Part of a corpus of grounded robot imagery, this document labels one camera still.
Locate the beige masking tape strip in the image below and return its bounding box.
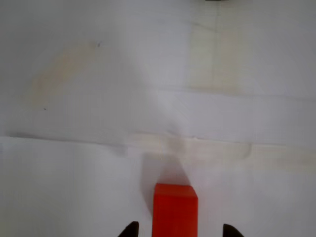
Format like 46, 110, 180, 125
189, 21, 249, 91
127, 137, 254, 162
28, 43, 101, 103

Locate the white paper sheet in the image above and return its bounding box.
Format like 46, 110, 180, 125
0, 88, 316, 144
0, 134, 316, 237

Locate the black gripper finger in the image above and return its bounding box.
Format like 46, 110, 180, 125
223, 224, 244, 237
118, 221, 139, 237

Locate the red cube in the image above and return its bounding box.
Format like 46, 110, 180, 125
152, 183, 199, 237

